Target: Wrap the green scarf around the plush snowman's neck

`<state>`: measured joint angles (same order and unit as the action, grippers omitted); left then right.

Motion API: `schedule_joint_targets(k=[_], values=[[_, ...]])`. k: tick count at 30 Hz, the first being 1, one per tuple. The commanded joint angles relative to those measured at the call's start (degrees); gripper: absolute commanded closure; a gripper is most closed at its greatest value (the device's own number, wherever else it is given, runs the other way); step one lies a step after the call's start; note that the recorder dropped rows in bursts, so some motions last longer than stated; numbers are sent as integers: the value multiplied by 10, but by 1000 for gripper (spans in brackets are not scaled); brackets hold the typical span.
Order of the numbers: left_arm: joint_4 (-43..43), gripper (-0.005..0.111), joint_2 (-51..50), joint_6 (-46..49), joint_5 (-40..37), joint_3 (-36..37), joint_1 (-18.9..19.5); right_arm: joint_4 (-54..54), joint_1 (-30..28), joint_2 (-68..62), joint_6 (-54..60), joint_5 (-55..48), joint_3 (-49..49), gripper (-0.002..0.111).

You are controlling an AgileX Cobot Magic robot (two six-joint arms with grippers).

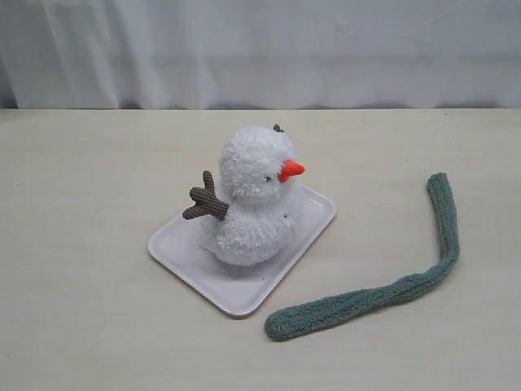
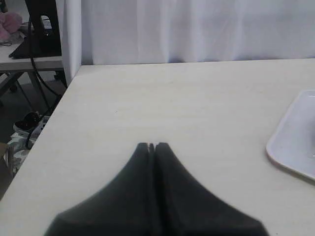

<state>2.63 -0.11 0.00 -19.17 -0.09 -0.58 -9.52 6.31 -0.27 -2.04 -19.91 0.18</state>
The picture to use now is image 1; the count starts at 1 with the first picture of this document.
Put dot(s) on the green knitted scarf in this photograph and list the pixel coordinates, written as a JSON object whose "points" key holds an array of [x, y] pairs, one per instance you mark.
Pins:
{"points": [[315, 316]]}

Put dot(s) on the white backdrop curtain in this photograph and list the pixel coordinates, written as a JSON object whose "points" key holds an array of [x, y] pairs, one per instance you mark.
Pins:
{"points": [[260, 54]]}

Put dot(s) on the white plush snowman toy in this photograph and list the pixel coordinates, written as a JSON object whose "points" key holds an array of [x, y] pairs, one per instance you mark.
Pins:
{"points": [[250, 212]]}

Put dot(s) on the white rectangular tray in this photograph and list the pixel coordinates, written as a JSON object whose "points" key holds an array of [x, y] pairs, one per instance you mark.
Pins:
{"points": [[237, 290]]}

